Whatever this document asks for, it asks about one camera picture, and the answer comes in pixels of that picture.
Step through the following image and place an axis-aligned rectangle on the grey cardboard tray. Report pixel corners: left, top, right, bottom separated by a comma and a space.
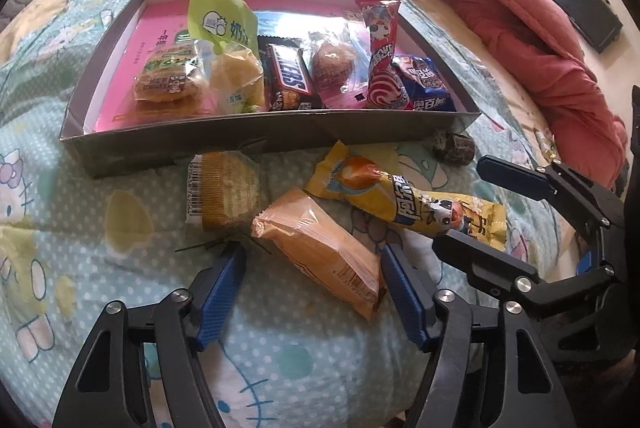
59, 0, 483, 179

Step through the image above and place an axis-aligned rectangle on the brown chocolate bar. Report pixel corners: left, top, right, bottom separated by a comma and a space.
257, 36, 326, 113

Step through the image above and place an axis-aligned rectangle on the red snack packet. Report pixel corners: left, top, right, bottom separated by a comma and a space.
354, 0, 412, 111

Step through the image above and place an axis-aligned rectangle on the pink book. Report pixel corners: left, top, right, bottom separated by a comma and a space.
92, 0, 401, 133

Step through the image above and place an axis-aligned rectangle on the clear-wrapped wafer cake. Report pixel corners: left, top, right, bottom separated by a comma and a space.
185, 150, 263, 233

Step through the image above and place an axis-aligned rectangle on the yellow long snack packet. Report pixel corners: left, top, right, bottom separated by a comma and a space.
304, 140, 508, 253

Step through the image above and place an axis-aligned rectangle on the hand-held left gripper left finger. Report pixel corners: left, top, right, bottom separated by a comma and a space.
50, 245, 248, 428

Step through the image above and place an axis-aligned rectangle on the clear-wrapped brown pastry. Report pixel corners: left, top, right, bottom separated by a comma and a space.
307, 30, 363, 96

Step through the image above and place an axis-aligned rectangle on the dark round candy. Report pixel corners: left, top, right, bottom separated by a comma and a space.
431, 128, 476, 166

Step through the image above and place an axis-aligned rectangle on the cartoon printed blanket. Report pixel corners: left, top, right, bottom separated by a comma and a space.
0, 0, 566, 428

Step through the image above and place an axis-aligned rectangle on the green bread packet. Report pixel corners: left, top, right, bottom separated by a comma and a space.
187, 0, 266, 115

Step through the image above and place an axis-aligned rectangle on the blue snack packet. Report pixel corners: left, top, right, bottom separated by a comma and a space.
392, 55, 457, 113

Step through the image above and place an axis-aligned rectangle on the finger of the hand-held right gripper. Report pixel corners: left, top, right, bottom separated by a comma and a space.
476, 154, 626, 233
432, 229, 618, 317

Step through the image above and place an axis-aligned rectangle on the orange snack packet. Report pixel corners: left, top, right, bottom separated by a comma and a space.
250, 189, 388, 323

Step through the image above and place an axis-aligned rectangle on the small yellow candy wrapper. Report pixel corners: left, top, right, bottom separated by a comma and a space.
532, 128, 558, 161

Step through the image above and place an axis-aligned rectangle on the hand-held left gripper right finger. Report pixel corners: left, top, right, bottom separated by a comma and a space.
380, 244, 571, 428

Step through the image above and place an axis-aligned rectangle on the black television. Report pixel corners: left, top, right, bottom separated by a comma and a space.
544, 0, 625, 54

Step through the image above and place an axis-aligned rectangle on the round cake green label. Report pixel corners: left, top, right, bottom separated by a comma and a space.
132, 42, 206, 119

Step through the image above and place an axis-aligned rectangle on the beige bed sheet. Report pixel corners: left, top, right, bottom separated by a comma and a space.
0, 0, 556, 149

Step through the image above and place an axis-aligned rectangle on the red quilt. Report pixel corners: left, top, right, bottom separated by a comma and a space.
377, 0, 628, 191

